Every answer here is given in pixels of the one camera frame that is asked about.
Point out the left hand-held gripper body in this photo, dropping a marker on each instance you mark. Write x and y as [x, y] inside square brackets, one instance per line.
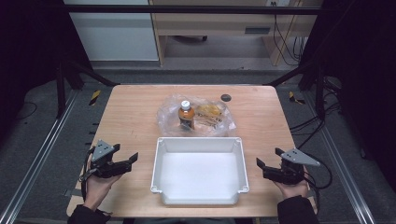
[102, 149]

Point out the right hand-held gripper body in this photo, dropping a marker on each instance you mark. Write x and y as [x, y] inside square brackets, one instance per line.
[295, 157]

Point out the person's right hand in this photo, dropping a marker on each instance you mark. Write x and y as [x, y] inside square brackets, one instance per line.
[295, 189]

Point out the person's left hand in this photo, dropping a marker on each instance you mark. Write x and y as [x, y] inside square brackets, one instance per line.
[98, 188]

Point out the yellow black floor tape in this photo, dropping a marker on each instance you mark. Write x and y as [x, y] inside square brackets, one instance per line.
[294, 98]
[95, 97]

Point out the clear plastic bag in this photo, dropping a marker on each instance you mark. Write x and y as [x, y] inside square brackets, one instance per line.
[168, 115]

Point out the white plastic bin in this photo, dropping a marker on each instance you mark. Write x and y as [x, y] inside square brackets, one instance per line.
[199, 174]

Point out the black metal stand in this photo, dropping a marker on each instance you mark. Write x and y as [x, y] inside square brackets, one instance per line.
[60, 90]
[319, 93]

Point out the orange drink bottle white cap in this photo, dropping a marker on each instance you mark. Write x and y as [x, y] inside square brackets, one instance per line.
[186, 115]

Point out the wrapped yellow bread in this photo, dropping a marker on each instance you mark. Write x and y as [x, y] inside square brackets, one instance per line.
[210, 110]

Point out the dark round table grommet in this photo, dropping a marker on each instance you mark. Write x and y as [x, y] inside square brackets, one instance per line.
[225, 97]

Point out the white cabinet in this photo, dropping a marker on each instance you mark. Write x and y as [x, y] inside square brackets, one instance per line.
[115, 37]

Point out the black curtain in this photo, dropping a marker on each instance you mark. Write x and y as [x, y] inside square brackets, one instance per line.
[364, 62]
[28, 46]

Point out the aluminium floor rail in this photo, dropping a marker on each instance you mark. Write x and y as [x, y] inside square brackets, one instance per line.
[342, 161]
[40, 152]

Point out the black horizontal frame bar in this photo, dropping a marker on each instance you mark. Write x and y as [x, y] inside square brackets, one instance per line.
[186, 9]

